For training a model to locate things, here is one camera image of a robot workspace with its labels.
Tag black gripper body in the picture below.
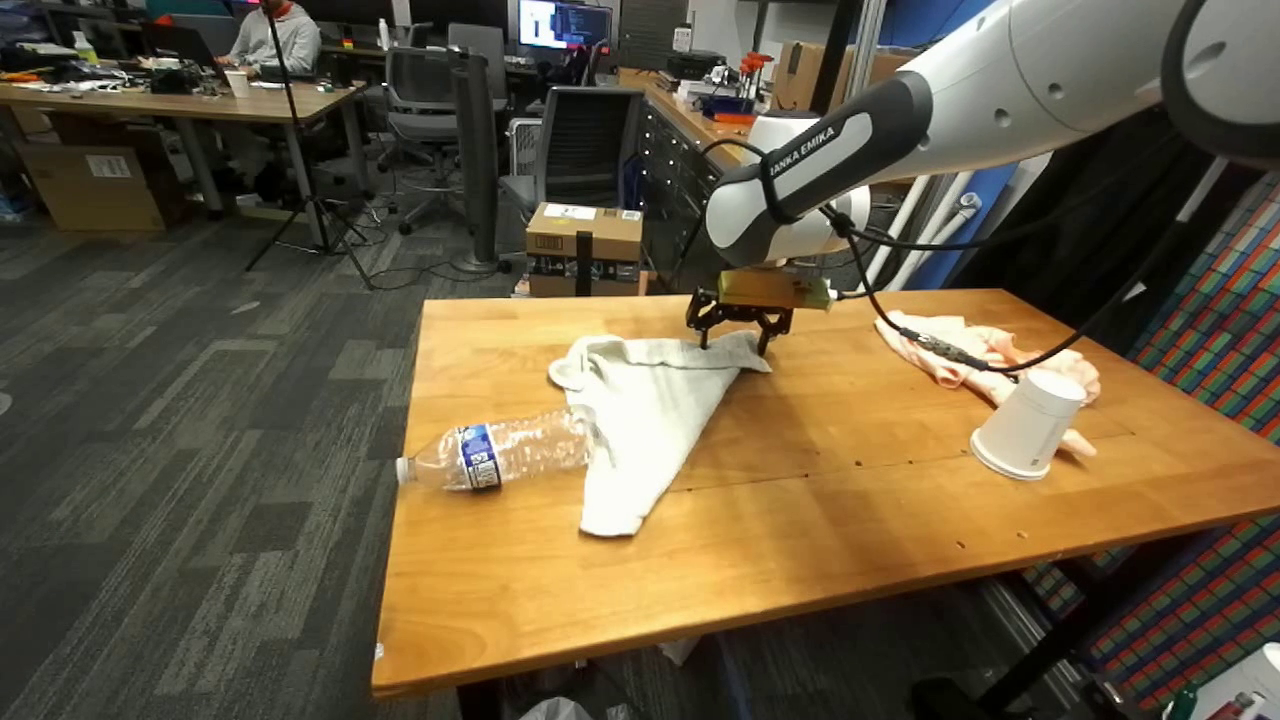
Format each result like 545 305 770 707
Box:
684 292 799 340

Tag white terry towel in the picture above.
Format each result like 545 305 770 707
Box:
545 328 774 544

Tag drawer cabinet with wooden top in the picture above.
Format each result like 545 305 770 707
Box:
636 79 752 299

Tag flat cardboard box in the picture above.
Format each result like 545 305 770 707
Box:
520 200 646 299

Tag pink crumpled cloth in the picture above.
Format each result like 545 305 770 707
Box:
871 309 1107 464

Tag white slanted pipes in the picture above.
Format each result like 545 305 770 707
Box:
851 163 994 296

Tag black monitor back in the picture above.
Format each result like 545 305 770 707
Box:
535 84 646 212

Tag clear plastic water bottle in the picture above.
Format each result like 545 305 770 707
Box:
393 404 600 502

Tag tall cardboard box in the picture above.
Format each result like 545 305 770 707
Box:
766 38 887 115

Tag white paper cup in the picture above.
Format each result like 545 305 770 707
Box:
969 370 1090 484

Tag lit computer monitor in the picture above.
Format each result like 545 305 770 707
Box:
516 0 618 56

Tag black curtain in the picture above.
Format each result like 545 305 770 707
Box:
955 114 1280 355

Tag grey office chair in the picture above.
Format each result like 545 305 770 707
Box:
381 46 470 233

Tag black tripod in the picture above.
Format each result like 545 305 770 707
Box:
239 0 384 292

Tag colourful woven partition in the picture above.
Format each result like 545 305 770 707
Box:
1024 163 1280 720

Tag seated person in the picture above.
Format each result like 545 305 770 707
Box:
214 0 322 79

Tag long wooden office desk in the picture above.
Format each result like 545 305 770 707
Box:
0 75 368 225

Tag large cardboard box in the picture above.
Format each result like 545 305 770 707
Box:
17 137 173 244

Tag black arm cable with connector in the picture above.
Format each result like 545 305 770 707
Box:
671 134 1090 382

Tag black table frame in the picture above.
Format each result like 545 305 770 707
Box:
451 527 1212 720

